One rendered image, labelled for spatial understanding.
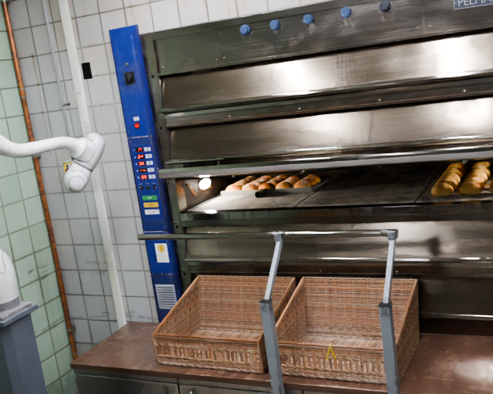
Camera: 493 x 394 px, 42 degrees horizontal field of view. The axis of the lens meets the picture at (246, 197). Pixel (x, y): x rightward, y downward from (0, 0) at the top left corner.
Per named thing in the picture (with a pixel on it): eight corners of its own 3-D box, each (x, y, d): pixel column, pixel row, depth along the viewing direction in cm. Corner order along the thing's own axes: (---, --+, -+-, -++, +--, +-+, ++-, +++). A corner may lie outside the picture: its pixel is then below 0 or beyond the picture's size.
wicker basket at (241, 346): (205, 323, 344) (197, 274, 339) (304, 329, 319) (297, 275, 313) (154, 364, 302) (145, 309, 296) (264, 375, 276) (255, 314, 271)
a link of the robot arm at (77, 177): (79, 194, 313) (91, 170, 313) (82, 198, 298) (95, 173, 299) (58, 184, 309) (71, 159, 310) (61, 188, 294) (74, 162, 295)
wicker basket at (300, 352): (308, 328, 319) (301, 275, 313) (424, 335, 293) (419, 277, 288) (268, 374, 276) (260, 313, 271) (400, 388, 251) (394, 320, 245)
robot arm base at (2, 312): (-38, 324, 266) (-41, 310, 265) (1, 303, 286) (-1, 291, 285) (-5, 325, 259) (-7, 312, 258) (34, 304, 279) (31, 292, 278)
